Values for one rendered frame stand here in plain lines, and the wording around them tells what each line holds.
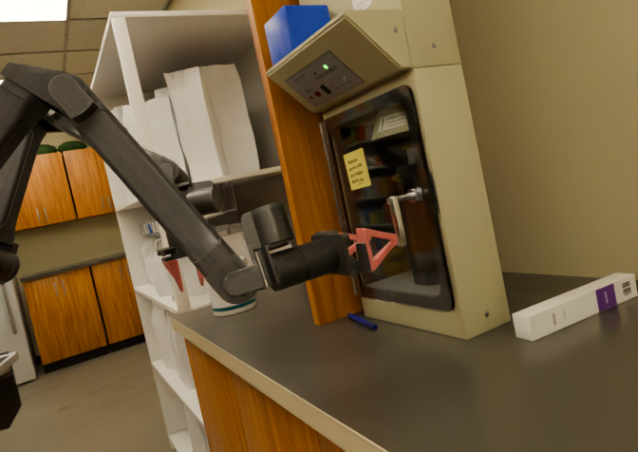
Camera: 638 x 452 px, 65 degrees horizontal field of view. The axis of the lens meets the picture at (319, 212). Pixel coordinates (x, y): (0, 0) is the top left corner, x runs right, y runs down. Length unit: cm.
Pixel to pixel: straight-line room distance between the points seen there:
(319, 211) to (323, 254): 40
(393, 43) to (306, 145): 39
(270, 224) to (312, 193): 42
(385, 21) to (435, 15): 11
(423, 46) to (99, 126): 54
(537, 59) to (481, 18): 19
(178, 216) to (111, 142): 15
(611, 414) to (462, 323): 32
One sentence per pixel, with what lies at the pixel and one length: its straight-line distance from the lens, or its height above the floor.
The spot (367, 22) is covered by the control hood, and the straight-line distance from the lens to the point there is 85.
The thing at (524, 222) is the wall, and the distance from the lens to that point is 133.
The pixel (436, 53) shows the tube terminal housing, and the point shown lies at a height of 143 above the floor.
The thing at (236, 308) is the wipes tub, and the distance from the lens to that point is 149.
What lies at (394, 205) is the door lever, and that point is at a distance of 87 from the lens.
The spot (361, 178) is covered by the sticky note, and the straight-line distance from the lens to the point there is 102.
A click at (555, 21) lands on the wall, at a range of 124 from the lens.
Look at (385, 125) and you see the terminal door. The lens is 93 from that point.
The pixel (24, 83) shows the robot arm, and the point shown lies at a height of 149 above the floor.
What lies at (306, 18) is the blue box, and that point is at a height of 157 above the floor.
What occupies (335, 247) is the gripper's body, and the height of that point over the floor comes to 115.
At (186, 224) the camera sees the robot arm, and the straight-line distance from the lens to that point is 76.
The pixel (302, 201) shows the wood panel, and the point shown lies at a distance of 114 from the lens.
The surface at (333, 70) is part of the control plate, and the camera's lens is 95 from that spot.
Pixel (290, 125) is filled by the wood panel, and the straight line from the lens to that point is 115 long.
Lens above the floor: 125
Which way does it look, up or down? 3 degrees down
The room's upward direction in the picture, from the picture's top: 12 degrees counter-clockwise
